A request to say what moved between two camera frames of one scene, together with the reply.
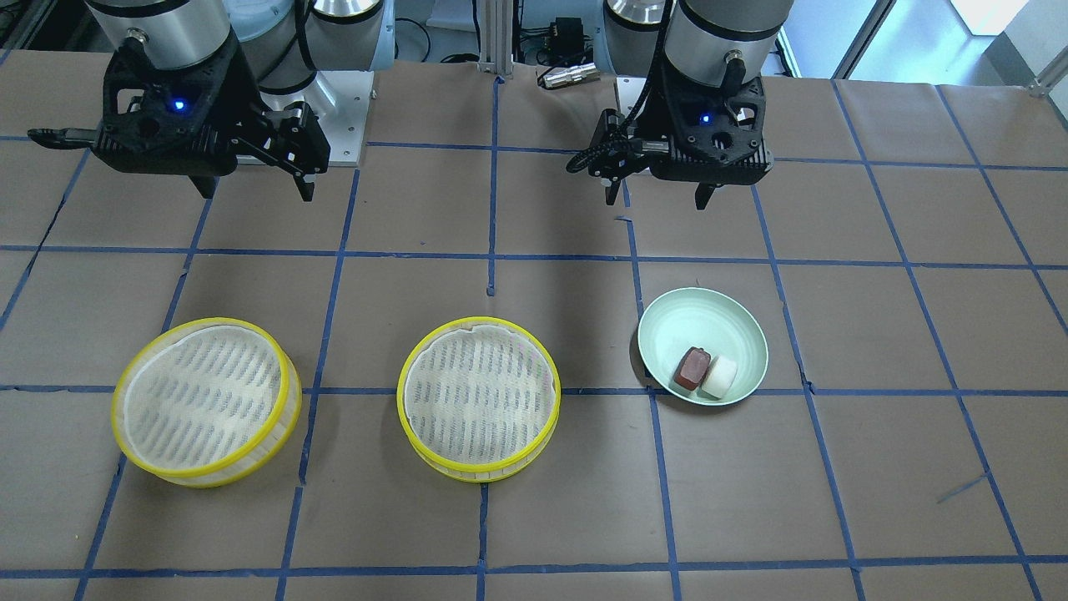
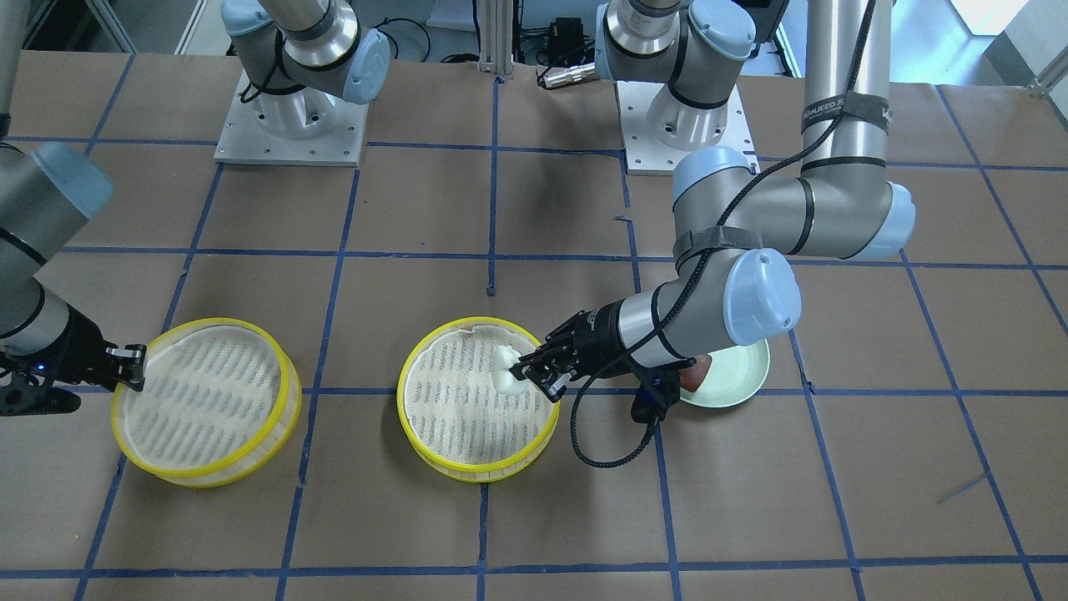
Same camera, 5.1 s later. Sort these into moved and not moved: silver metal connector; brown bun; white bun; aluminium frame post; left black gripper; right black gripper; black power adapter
Moved: white bun; right black gripper; left black gripper
Not moved: aluminium frame post; black power adapter; brown bun; silver metal connector
